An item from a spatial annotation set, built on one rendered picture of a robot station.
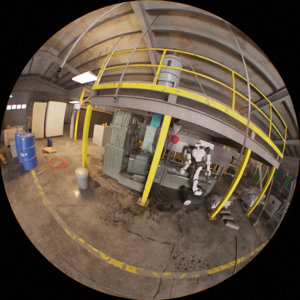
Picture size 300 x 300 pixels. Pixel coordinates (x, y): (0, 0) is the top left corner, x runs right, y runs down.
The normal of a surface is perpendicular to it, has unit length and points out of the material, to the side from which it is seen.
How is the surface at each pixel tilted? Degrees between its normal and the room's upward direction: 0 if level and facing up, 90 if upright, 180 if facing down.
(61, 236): 0
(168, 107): 90
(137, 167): 90
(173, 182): 90
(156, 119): 90
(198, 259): 0
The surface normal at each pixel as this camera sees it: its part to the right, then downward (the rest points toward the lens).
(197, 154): -0.54, 0.28
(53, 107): 0.94, 0.29
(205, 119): -0.22, 0.19
